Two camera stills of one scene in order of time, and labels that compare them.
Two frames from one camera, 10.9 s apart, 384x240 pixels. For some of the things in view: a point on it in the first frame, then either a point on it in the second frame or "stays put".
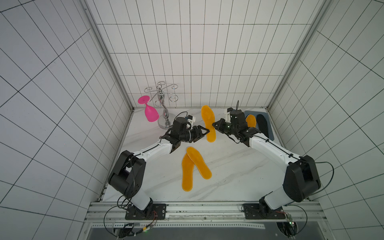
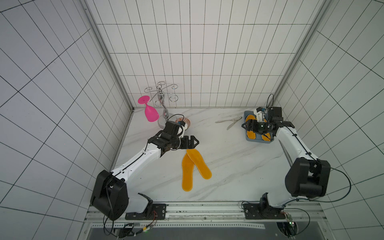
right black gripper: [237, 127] → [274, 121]
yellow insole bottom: [187, 172] stays put
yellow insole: [201, 165] stays put
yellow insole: [208, 117] → [265, 138]
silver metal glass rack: [166, 120] stays put
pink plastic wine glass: [151, 113] stays put
